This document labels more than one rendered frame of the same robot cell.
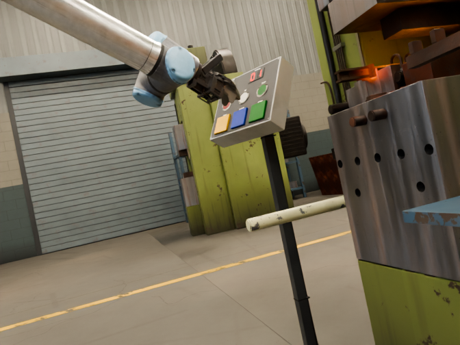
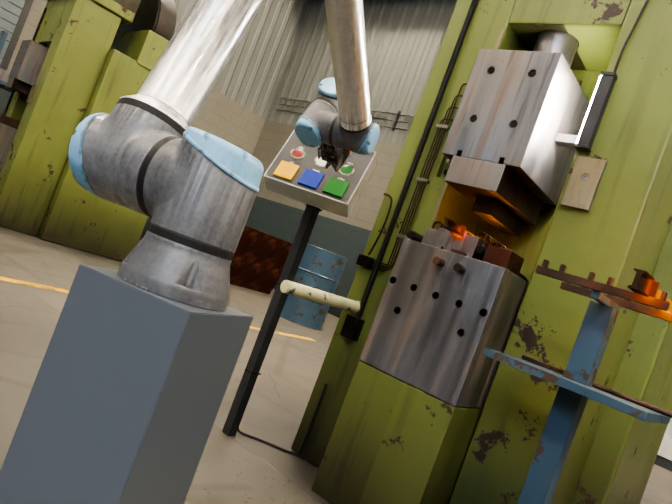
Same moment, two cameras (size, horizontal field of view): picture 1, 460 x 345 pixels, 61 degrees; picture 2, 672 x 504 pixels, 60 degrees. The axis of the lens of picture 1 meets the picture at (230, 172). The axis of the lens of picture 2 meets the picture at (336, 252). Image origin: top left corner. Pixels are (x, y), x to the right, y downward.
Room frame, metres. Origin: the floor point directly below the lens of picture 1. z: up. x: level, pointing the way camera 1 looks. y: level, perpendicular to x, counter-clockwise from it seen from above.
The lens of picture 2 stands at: (-0.35, 0.95, 0.74)
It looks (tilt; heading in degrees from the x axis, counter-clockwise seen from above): 1 degrees up; 326
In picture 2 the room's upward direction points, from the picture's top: 20 degrees clockwise
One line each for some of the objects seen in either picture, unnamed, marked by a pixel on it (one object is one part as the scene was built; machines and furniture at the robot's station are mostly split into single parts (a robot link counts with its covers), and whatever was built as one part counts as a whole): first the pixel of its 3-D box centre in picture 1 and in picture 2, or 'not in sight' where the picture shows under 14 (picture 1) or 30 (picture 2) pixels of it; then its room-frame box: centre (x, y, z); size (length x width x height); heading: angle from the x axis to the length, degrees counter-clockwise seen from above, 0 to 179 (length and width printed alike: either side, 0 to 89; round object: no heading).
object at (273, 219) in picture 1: (304, 211); (323, 297); (1.40, -0.23, 0.62); 0.44 x 0.05 x 0.05; 108
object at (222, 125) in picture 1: (222, 124); (286, 171); (1.59, -0.01, 1.01); 0.07 x 0.05 x 0.07; 43
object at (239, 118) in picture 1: (239, 118); (311, 179); (1.52, -0.08, 1.01); 0.07 x 0.05 x 0.07; 43
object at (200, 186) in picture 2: not in sight; (207, 188); (0.62, 0.60, 0.79); 0.17 x 0.15 x 0.18; 37
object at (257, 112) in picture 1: (258, 111); (336, 188); (1.44, -0.15, 1.01); 0.07 x 0.05 x 0.07; 43
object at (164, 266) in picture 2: not in sight; (183, 264); (0.62, 0.59, 0.65); 0.19 x 0.19 x 0.10
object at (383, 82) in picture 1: (426, 80); (473, 254); (1.16, -0.62, 0.96); 0.42 x 0.20 x 0.09; 108
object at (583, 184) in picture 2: not in sight; (583, 183); (0.84, -0.65, 1.27); 0.09 x 0.02 x 0.17; 18
